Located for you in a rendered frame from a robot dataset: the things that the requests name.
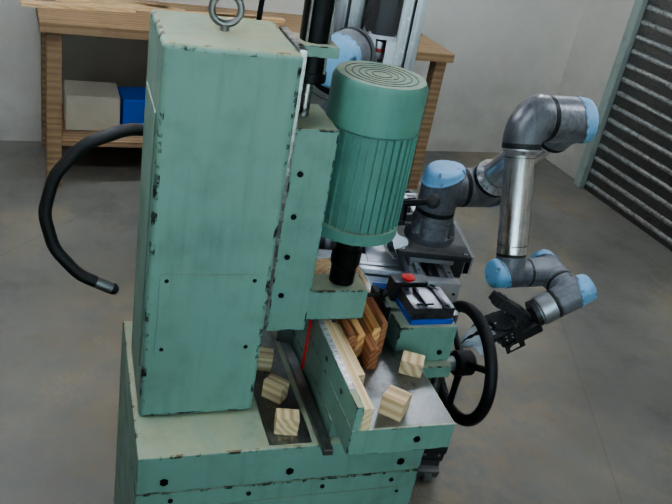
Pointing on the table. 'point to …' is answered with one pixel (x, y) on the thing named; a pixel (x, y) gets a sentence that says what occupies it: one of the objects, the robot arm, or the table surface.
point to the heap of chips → (330, 268)
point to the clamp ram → (383, 303)
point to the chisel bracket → (336, 299)
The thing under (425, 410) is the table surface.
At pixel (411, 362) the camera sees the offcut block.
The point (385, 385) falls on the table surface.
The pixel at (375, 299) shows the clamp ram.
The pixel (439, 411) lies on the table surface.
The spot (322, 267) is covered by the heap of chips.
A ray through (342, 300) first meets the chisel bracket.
